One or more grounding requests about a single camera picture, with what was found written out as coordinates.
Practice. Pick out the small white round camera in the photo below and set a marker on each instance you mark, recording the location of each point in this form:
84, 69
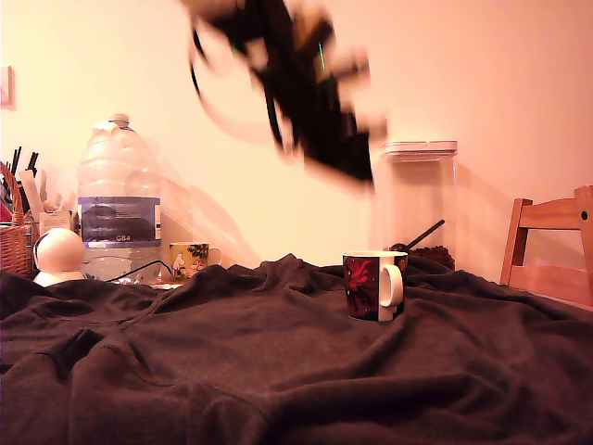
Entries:
59, 252

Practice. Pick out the coffee beans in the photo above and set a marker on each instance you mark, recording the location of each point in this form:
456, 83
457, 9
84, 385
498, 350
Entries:
433, 255

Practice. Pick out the yellow cartoon mug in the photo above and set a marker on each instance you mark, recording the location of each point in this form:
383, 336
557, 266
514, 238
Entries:
187, 259

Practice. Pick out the wooden chair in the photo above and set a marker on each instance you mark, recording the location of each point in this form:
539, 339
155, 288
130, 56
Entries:
551, 241

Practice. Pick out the clear jar with white lid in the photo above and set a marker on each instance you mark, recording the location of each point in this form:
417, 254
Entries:
417, 194

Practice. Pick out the pale gripper camera box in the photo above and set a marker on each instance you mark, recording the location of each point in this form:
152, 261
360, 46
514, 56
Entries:
357, 65

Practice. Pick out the black stick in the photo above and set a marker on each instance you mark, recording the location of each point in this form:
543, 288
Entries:
32, 161
16, 161

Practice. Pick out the dark brown cloth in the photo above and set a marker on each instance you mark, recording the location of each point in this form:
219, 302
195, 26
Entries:
278, 361

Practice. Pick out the wicker basket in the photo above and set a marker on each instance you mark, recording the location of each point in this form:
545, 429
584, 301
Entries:
14, 245

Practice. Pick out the small white box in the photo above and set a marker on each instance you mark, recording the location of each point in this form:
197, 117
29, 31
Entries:
55, 223

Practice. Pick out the large clear water bottle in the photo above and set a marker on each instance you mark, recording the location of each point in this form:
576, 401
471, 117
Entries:
118, 194

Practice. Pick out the black scoop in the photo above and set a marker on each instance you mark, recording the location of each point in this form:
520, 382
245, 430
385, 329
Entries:
417, 241

